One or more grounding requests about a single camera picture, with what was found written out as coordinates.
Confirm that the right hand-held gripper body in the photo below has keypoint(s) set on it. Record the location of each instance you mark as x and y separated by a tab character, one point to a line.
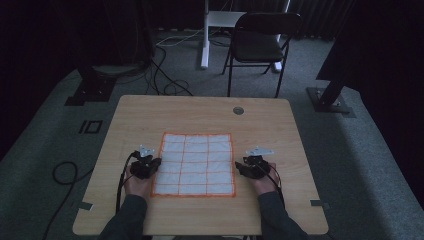
257	166

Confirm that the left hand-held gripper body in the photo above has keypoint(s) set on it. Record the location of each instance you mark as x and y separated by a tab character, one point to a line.
141	168

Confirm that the white cloth with orange grid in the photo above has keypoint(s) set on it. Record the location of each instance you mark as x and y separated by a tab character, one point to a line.
195	165

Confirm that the person's left hand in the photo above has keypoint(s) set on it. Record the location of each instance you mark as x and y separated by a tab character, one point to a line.
137	187

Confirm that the person's right hand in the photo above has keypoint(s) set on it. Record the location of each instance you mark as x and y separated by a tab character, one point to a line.
265	185

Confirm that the grey table grommet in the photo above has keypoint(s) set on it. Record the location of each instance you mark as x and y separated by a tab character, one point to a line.
238	110

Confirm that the grey tape strip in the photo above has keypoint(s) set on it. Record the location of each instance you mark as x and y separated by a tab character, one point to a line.
319	203

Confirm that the black stand base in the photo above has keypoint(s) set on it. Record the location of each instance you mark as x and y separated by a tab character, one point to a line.
328	100
91	90

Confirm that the black folding chair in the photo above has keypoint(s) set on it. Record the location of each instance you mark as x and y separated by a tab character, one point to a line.
258	43

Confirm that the white desk frame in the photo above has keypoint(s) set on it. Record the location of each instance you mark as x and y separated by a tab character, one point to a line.
207	40

